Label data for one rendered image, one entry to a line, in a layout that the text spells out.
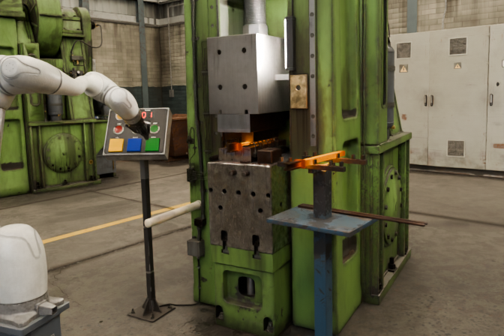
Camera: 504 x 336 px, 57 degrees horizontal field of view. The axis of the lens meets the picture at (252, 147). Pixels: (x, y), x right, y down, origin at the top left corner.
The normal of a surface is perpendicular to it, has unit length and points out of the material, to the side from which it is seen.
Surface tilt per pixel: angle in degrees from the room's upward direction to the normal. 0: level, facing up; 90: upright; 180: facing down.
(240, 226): 90
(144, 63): 90
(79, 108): 79
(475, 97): 90
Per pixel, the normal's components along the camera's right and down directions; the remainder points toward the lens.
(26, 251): 0.70, -0.19
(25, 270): 0.61, 0.02
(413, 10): -0.65, 0.11
